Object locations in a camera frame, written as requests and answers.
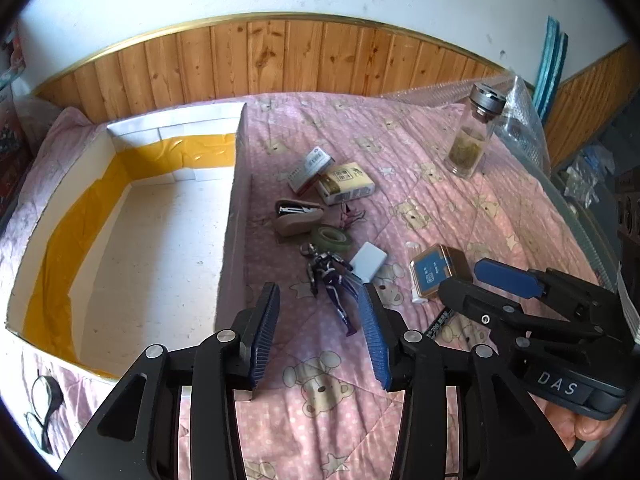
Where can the red teal toy box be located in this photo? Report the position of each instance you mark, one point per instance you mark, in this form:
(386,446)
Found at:
(12,60)

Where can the white charger plug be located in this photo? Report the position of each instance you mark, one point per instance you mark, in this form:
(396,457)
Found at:
(367,260)

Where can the black frame glasses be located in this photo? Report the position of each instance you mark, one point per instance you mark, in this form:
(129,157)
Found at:
(59,396)

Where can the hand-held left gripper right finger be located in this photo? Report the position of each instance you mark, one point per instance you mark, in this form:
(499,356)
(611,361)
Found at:
(372,330)

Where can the yellow tissue pack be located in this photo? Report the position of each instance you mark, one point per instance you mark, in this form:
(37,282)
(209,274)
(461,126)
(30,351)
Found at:
(345,185)

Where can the red white cigarette pack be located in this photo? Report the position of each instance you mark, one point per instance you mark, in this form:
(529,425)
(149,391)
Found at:
(307,170)

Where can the pink bear print blanket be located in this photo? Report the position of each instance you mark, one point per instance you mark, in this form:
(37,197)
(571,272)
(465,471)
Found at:
(450,200)

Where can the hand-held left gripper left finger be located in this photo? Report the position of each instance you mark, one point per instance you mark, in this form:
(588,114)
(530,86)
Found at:
(265,330)

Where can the beige stapler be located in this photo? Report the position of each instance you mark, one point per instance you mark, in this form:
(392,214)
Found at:
(295,220)

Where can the blue gold tin box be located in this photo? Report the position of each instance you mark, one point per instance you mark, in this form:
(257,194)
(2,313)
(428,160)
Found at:
(435,270)

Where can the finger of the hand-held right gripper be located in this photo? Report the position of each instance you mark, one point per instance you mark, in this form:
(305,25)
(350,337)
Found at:
(505,277)
(475,305)

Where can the clear plastic bag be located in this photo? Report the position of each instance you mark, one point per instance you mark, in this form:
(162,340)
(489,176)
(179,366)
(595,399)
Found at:
(587,175)

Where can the person's right hand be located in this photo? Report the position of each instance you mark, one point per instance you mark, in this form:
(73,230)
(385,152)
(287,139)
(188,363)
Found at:
(590,435)

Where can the glass tea bottle metal lid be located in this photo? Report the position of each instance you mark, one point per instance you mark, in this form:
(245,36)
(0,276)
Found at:
(470,145)

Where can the white cardboard box yellow tape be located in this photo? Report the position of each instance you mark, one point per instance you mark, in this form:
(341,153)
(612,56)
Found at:
(150,260)

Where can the purple action figure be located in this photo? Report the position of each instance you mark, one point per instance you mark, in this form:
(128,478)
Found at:
(327,270)

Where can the teal foam strips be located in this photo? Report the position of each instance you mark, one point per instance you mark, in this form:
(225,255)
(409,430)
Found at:
(550,60)

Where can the green tape roll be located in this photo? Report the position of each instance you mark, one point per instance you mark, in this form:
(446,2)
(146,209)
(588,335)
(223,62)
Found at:
(330,246)

